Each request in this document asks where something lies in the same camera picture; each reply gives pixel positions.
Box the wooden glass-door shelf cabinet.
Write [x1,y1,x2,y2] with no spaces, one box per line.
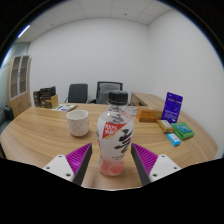
[6,54,33,118]

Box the orange cardboard box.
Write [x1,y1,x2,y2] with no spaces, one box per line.
[135,106,163,123]

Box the small light blue packet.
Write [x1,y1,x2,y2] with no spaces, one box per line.
[165,132,182,148]

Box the white paper with round print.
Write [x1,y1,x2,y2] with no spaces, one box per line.
[125,105,139,117]

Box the white green printed leaflet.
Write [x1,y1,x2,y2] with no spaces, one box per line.
[51,103,78,113]

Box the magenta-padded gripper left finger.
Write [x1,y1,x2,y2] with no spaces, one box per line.
[42,142,93,187]

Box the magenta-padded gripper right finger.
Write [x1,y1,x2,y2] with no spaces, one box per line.
[130,142,182,187]

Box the dark armchair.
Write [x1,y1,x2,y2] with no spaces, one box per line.
[0,105,15,134]

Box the grey mesh office chair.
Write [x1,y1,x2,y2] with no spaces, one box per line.
[89,80,124,105]

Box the ceiling light panel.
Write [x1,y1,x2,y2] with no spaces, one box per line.
[17,24,31,39]

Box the purple product package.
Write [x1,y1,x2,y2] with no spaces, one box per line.
[160,91,184,124]

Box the yellow snack packet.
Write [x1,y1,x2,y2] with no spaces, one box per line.
[156,118,175,134]

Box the clear black-capped drink bottle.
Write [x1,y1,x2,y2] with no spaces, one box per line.
[96,90,135,177]

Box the white patterned ceramic cup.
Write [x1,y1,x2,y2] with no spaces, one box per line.
[66,109,90,138]

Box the brown kraft cardboard box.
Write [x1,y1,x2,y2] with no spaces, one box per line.
[44,94,60,110]

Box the black office chair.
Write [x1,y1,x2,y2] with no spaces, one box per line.
[64,83,90,104]

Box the wooden side desk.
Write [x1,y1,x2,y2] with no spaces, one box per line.
[130,92,166,111]

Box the black cardboard box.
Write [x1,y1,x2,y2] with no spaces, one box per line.
[32,85,57,108]

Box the green packet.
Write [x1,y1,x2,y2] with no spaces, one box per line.
[170,121,195,141]

